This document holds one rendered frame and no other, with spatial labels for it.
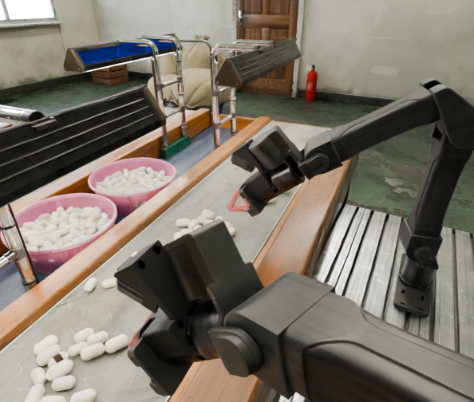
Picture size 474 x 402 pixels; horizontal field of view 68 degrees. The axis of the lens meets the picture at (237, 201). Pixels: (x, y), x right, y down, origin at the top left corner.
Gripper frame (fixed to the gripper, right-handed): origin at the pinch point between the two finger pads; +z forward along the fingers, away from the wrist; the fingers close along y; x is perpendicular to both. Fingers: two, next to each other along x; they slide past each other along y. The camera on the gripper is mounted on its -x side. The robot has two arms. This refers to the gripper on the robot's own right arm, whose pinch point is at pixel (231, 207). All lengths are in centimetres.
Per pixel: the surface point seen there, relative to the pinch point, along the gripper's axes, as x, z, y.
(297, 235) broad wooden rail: 14.3, -8.9, -2.4
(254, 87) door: -52, 173, -447
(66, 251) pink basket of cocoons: -14.6, 27.6, 22.8
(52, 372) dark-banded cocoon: -1.1, 10.4, 46.1
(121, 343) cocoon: 3.0, 6.1, 37.6
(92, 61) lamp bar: -61, 33, -30
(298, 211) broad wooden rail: 12.5, -6.9, -12.9
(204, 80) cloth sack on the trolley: -75, 134, -265
